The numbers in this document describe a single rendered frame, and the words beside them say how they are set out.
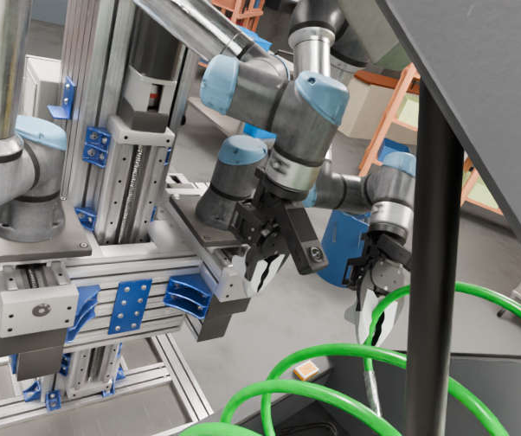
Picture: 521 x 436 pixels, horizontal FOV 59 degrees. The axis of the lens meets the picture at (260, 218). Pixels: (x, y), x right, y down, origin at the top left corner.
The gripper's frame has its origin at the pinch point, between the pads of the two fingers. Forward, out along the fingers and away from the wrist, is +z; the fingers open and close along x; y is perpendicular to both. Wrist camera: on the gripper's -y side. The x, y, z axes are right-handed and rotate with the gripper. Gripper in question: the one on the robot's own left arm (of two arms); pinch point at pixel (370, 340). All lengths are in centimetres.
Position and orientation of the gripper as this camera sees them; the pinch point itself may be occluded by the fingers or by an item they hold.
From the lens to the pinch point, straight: 80.4
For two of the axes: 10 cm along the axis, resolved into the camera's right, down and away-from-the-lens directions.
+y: -4.4, 1.6, 8.8
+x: -8.5, -4.0, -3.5
